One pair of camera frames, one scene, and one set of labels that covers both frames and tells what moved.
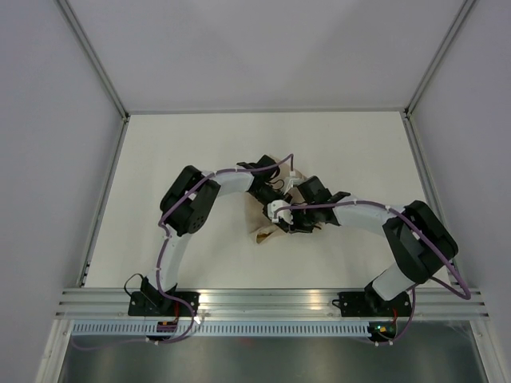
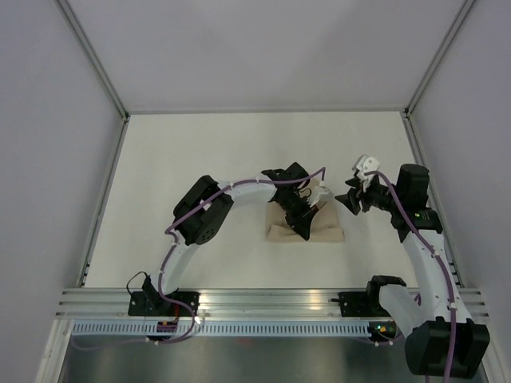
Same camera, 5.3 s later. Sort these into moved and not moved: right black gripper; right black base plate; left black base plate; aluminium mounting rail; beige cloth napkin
Moved: beige cloth napkin; right black gripper
Not moved: right black base plate; left black base plate; aluminium mounting rail
